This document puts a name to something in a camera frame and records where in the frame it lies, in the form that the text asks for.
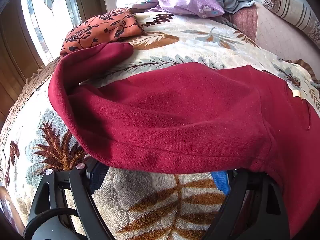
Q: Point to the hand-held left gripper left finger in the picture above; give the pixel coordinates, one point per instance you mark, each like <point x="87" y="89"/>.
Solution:
<point x="96" y="178"/>

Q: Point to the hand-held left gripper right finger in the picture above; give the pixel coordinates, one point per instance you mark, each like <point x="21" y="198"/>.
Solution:
<point x="221" y="181"/>

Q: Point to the dark red garment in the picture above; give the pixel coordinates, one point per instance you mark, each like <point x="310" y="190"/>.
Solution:
<point x="175" y="110"/>

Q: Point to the leaf print blanket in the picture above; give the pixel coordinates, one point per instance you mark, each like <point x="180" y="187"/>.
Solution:
<point x="155" y="205"/>

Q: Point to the brown ruffled bed cover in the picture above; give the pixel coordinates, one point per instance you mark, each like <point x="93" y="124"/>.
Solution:
<point x="22" y="92"/>

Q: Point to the orange floral cloth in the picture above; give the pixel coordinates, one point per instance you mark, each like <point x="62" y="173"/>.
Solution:
<point x="100" y="27"/>

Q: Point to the pink bedsheet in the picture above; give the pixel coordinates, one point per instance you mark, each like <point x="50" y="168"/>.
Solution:
<point x="275" y="35"/>

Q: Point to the stained glass window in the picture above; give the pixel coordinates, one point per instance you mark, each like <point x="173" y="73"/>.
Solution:
<point x="37" y="10"/>

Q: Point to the purple floral cloth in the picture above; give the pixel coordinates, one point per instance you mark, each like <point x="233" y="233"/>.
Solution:
<point x="190" y="3"/>

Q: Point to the striped bolster pillow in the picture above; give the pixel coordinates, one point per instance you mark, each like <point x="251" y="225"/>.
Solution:
<point x="287" y="5"/>

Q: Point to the wooden window frame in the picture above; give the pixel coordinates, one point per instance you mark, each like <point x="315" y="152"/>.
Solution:
<point x="15" y="55"/>

